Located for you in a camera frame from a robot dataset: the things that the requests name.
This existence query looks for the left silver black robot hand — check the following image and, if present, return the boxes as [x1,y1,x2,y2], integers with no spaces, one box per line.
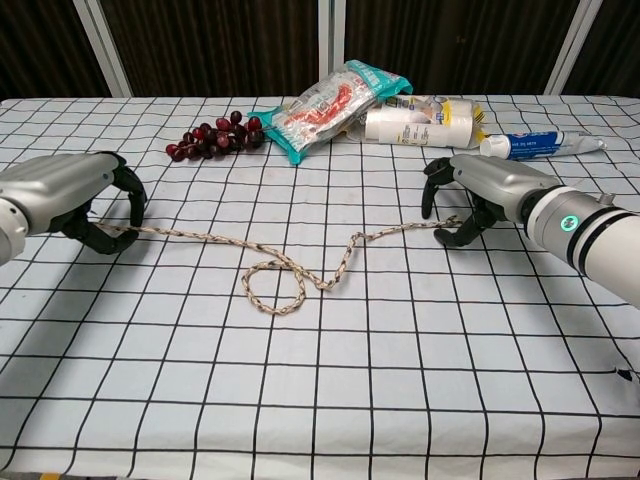
[0,150,148,256]

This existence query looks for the white partition frame post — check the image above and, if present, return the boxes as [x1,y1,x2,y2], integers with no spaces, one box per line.
[543,0,606,97]
[71,0,134,98]
[317,0,348,97]

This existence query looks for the blue white toothpaste tube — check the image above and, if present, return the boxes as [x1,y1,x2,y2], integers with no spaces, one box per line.
[479,129,609,162]

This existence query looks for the teal snack packet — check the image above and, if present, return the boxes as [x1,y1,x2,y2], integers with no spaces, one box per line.
[247,59,415,167]

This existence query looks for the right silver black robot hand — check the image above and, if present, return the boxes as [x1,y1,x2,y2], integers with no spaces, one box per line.
[421,153,562,249]

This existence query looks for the white black checked tablecloth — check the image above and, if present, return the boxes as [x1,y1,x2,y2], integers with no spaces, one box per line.
[0,94,640,477]

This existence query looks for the dark red grape bunch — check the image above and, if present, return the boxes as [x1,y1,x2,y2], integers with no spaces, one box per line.
[165,110,267,163]

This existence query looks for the beige braided rope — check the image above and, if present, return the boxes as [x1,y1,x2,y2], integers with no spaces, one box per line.
[92,215,464,317]

